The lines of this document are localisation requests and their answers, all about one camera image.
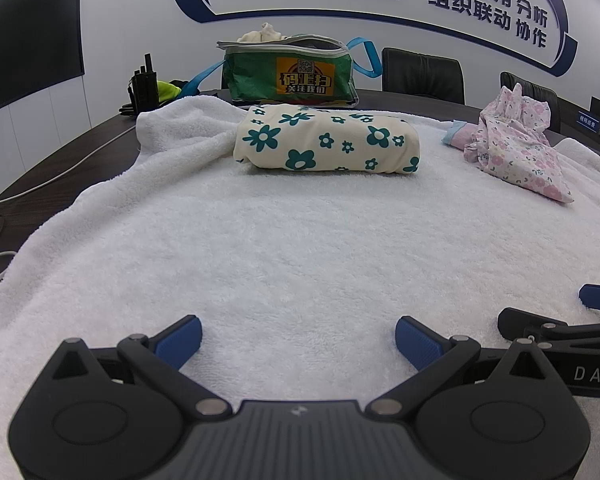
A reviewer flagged dark wall screen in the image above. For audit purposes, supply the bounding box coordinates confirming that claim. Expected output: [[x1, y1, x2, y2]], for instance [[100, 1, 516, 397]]
[[0, 0, 86, 121]]

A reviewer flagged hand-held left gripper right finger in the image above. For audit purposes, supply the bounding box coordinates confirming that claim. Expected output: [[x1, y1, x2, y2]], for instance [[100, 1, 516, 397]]
[[367, 315, 556, 418]]

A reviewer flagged cream cloth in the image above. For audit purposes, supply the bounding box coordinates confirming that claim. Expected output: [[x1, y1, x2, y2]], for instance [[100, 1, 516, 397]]
[[237, 22, 288, 44]]

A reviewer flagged cream garment with green flowers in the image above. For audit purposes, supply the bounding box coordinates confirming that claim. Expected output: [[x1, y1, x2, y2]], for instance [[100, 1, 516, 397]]
[[232, 104, 421, 175]]

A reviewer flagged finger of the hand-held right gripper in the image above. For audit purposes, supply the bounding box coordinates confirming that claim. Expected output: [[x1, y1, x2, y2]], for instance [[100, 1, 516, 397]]
[[579, 284, 600, 312], [497, 307, 581, 348]]

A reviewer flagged black office chair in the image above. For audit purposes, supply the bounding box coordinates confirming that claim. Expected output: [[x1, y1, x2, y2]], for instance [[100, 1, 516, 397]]
[[381, 47, 466, 106], [500, 71, 562, 133]]

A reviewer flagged black radio in charger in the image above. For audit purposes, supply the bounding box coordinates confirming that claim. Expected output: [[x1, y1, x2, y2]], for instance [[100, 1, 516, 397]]
[[121, 52, 158, 118]]

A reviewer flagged white fluffy towel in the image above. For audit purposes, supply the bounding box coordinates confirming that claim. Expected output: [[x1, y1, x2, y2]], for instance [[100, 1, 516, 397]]
[[0, 95, 600, 461]]

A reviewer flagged yellow-green item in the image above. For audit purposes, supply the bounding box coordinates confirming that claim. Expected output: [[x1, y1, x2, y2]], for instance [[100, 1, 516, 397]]
[[155, 80, 182, 106]]

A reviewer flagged blue desk sign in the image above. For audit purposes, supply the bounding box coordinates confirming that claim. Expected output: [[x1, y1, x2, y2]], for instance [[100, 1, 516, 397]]
[[576, 109, 600, 133]]

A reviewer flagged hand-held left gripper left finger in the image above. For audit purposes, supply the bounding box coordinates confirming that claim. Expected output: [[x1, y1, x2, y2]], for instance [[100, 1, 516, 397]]
[[45, 315, 233, 418]]

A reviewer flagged pink cloth with blue trim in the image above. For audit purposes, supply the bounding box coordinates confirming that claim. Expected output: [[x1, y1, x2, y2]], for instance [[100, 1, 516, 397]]
[[441, 120, 481, 151]]

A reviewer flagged white cable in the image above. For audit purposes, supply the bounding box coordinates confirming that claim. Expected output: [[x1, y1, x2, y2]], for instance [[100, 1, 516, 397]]
[[0, 125, 138, 208]]

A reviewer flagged green bag with blue strap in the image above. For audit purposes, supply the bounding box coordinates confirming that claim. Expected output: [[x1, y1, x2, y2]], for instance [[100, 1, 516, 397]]
[[186, 35, 384, 109]]

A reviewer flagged pink floral garment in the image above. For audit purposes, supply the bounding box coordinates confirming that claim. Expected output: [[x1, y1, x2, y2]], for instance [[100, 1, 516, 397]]
[[462, 84, 575, 204]]

